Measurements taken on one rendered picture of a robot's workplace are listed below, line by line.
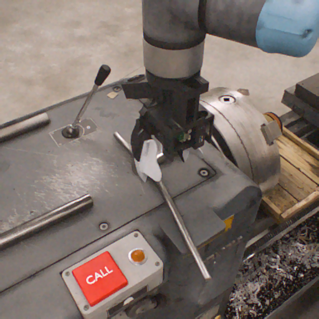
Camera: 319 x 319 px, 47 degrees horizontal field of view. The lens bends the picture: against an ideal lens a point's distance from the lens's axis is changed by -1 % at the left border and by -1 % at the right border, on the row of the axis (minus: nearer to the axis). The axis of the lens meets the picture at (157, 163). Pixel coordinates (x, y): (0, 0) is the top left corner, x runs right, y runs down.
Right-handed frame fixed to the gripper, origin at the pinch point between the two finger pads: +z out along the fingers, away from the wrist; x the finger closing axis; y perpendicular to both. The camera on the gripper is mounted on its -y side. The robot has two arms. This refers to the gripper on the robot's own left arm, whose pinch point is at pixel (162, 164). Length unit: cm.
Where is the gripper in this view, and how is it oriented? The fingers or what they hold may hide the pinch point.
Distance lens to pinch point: 62.2
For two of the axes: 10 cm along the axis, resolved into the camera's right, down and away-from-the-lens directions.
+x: 8.3, -4.1, 3.9
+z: 0.0, 6.9, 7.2
